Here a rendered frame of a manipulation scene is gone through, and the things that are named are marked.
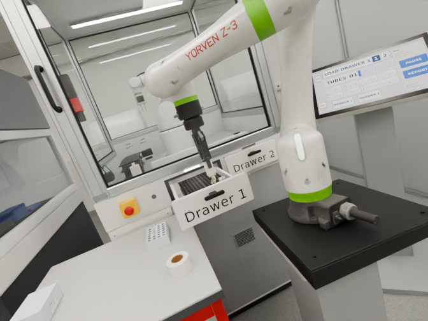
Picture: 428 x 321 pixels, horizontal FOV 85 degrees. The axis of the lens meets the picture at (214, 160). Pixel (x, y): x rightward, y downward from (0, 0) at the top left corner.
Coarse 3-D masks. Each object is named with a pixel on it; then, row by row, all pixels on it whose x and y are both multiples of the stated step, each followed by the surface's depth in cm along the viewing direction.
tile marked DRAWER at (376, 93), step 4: (368, 92) 111; (372, 92) 110; (376, 92) 109; (380, 92) 108; (360, 96) 112; (364, 96) 111; (368, 96) 110; (372, 96) 109; (376, 96) 108; (380, 96) 108; (360, 100) 111; (364, 100) 110; (368, 100) 110
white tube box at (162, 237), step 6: (162, 222) 99; (150, 228) 98; (156, 228) 96; (162, 228) 95; (168, 228) 100; (150, 234) 92; (156, 234) 91; (162, 234) 89; (168, 234) 92; (150, 240) 89; (156, 240) 87; (162, 240) 88; (168, 240) 88; (150, 246) 87; (156, 246) 88
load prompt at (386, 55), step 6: (378, 54) 114; (384, 54) 113; (390, 54) 111; (360, 60) 118; (366, 60) 116; (372, 60) 115; (378, 60) 113; (384, 60) 112; (342, 66) 122; (348, 66) 120; (354, 66) 118; (360, 66) 117; (324, 72) 126; (330, 72) 124; (336, 72) 122; (342, 72) 121; (324, 78) 125
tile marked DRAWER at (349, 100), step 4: (352, 96) 114; (336, 100) 117; (340, 100) 116; (344, 100) 115; (348, 100) 114; (352, 100) 113; (332, 104) 117; (336, 104) 116; (340, 104) 116; (344, 104) 115; (348, 104) 114; (336, 108) 116
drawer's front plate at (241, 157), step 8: (264, 144) 121; (272, 144) 123; (240, 152) 118; (248, 152) 120; (264, 152) 122; (272, 152) 123; (232, 160) 118; (240, 160) 119; (248, 160) 120; (256, 160) 121; (264, 160) 123; (272, 160) 124; (232, 168) 118; (240, 168) 119; (248, 168) 121
